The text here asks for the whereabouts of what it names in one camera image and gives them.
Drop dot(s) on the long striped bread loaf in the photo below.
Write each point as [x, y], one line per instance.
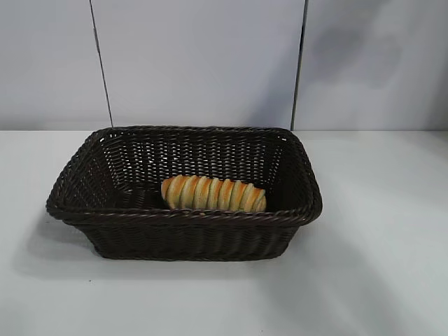
[210, 194]

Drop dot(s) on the dark brown woven basket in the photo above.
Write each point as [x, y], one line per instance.
[175, 238]

